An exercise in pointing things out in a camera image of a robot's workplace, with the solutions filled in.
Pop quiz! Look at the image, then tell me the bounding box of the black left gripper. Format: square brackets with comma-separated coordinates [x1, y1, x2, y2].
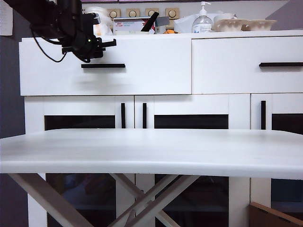
[61, 35, 117, 63]

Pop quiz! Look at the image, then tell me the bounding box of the black drawer handle bar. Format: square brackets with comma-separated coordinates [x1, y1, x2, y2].
[259, 62, 303, 69]
[81, 63, 126, 69]

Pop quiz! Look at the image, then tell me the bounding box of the white drawer front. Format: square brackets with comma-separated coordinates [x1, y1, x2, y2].
[19, 37, 192, 96]
[191, 36, 303, 95]

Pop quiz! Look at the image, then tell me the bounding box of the white bag with orange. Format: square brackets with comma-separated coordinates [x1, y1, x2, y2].
[84, 6, 114, 36]

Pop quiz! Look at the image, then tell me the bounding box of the white box with red print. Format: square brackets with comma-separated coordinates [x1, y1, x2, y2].
[113, 17, 157, 35]

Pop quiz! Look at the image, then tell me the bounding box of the white glass cabinet door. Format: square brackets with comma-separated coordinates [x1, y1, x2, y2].
[134, 95, 251, 227]
[250, 94, 303, 209]
[44, 96, 135, 227]

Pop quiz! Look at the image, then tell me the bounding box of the black slanted remote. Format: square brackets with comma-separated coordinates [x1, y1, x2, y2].
[141, 13, 159, 32]

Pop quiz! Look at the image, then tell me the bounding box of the small grey box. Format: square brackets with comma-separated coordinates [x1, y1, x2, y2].
[155, 16, 170, 26]

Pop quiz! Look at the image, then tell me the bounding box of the white sideboard cabinet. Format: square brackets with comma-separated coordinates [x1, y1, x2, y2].
[18, 29, 303, 227]

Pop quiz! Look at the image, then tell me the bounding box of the white paper sheet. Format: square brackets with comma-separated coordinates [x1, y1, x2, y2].
[0, 4, 13, 36]

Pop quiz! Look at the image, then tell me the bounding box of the white plastic bag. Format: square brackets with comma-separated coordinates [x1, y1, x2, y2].
[174, 14, 198, 34]

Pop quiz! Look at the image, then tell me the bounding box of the clear pump sanitizer bottle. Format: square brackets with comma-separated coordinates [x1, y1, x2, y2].
[191, 1, 212, 34]

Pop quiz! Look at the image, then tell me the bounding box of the white ceramic cup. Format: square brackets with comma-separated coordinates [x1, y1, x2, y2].
[213, 13, 239, 31]

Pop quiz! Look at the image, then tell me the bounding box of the white crossed table leg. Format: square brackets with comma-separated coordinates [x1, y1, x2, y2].
[109, 174, 180, 227]
[110, 175, 201, 227]

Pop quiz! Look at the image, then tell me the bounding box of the thick beige table leg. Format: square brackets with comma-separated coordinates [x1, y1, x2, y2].
[8, 174, 95, 227]

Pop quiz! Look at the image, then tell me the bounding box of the brown cardboard box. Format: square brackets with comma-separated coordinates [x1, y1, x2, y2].
[248, 201, 303, 227]

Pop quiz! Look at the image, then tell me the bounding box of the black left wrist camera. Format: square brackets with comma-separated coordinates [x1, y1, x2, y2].
[81, 13, 100, 26]

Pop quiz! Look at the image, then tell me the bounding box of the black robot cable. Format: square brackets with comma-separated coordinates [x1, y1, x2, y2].
[30, 25, 67, 63]

